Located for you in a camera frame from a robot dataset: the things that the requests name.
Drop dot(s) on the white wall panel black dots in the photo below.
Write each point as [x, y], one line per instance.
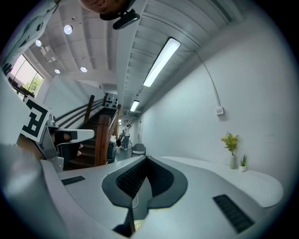
[111, 101]

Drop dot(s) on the white wall junction box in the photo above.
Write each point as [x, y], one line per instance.
[219, 111]

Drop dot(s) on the small green potted plant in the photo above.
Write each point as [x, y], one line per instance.
[243, 163]

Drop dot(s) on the thick wooden newel post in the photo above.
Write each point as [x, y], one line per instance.
[102, 140]

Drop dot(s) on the person's left hand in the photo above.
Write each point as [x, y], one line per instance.
[80, 147]

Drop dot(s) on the large long ceiling light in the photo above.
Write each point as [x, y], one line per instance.
[162, 61]

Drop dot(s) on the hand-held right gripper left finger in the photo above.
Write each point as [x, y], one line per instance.
[86, 200]

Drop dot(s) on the yellow flower bouquet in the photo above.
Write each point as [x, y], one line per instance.
[230, 141]

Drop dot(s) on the dark grey trash bin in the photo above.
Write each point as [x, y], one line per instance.
[111, 152]

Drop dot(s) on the white ribbed vase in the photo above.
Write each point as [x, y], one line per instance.
[232, 162]

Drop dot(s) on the grey armchair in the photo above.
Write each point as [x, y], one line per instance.
[139, 149]

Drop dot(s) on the dark wooden staircase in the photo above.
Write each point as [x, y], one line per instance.
[90, 144]

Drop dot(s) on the small long ceiling light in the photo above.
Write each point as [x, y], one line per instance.
[134, 105]

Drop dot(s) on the white ceiling box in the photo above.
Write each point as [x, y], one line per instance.
[48, 54]

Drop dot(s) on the person's head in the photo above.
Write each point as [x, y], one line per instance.
[102, 5]

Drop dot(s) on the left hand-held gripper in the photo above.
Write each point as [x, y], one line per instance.
[35, 121]

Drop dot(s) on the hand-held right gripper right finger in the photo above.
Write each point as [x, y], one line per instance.
[201, 210]

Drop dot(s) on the round ceiling downlight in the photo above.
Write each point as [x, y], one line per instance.
[57, 71]
[68, 29]
[83, 69]
[38, 43]

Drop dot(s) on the white wall conduit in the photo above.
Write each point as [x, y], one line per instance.
[211, 77]

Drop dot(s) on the person's left forearm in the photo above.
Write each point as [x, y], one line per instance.
[26, 145]

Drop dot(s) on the large window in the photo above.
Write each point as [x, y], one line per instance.
[25, 74]

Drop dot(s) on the white dressing table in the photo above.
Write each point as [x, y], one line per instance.
[257, 184]

